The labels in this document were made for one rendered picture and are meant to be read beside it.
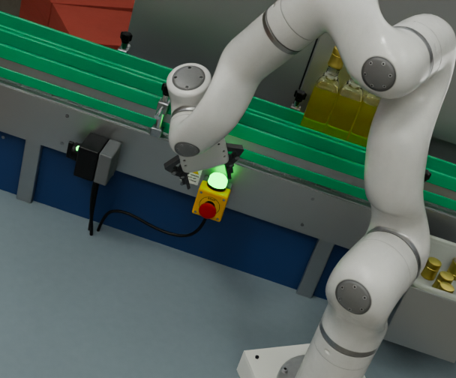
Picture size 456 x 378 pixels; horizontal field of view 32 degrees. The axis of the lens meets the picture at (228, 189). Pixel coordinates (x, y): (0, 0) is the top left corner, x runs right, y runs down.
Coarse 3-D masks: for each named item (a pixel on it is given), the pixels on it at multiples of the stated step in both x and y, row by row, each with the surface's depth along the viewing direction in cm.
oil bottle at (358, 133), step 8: (368, 96) 183; (376, 96) 183; (368, 104) 183; (376, 104) 183; (360, 112) 185; (368, 112) 184; (360, 120) 186; (368, 120) 185; (352, 128) 187; (360, 128) 187; (368, 128) 186; (352, 136) 188; (360, 136) 188; (360, 144) 189
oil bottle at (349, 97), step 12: (348, 84) 184; (348, 96) 183; (360, 96) 183; (336, 108) 185; (348, 108) 184; (336, 120) 186; (348, 120) 186; (324, 132) 189; (336, 132) 188; (348, 132) 188
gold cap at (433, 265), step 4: (428, 260) 182; (432, 260) 183; (436, 260) 183; (428, 264) 182; (432, 264) 182; (436, 264) 182; (440, 264) 182; (424, 268) 183; (428, 268) 182; (432, 268) 182; (436, 268) 182; (424, 272) 183; (428, 272) 183; (432, 272) 182; (436, 272) 183; (424, 276) 184; (428, 276) 183; (432, 276) 183
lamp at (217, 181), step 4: (216, 172) 181; (212, 176) 180; (216, 176) 180; (220, 176) 180; (224, 176) 181; (208, 180) 181; (212, 180) 179; (216, 180) 179; (220, 180) 179; (224, 180) 180; (208, 184) 180; (212, 184) 180; (216, 184) 179; (220, 184) 179; (224, 184) 180; (212, 188) 180; (216, 188) 180; (220, 188) 180; (224, 188) 181
